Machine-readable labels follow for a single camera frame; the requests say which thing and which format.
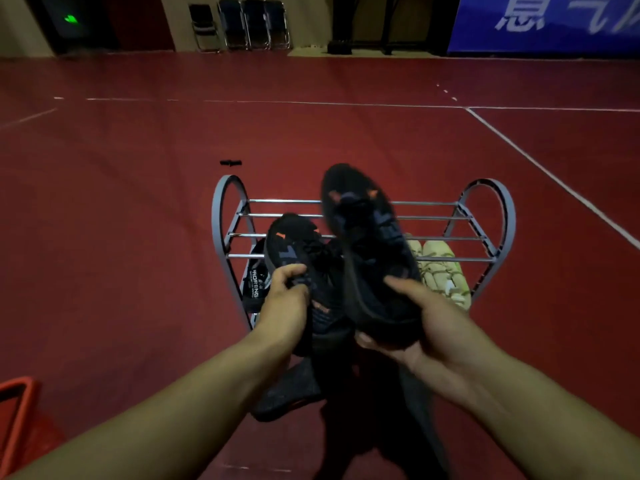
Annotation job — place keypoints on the person's right hand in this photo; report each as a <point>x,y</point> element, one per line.
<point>440,339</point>

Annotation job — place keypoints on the person's left hand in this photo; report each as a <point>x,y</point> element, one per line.
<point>282,314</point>

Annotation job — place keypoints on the person's right thumb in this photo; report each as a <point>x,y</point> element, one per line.
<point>406,292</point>

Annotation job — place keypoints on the person's left thumb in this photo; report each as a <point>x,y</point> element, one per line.
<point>290,272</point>

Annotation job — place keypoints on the black sneaker with orange accents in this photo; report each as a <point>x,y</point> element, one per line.
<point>372,244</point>
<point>320,274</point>

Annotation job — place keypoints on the person's left forearm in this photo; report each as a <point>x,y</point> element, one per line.
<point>170,409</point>

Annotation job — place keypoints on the person's right forearm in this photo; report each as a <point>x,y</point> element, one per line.
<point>545,424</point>

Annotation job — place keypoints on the beige shoe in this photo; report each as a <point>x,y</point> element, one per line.
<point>425,267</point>
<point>452,272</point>

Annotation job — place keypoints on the black slipper with white print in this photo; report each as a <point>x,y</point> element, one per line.
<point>254,284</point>

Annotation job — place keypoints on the gray metal shoe rack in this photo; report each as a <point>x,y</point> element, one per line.
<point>492,214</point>

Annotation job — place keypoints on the dark gray knit shoe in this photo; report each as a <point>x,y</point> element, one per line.
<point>290,392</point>

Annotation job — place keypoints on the small black object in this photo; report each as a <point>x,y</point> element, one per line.
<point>231,162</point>

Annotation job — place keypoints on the black folding chair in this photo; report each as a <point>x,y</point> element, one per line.
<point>278,22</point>
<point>204,25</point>
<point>256,22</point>
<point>231,22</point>

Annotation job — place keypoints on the blue banner with white print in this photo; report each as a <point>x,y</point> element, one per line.
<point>550,24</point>

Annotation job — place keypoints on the red plastic basket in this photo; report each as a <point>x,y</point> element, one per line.
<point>22,424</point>

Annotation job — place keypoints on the dark doorway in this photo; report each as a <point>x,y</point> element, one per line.
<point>75,37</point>

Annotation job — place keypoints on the green exit light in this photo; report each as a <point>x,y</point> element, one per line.
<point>70,17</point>

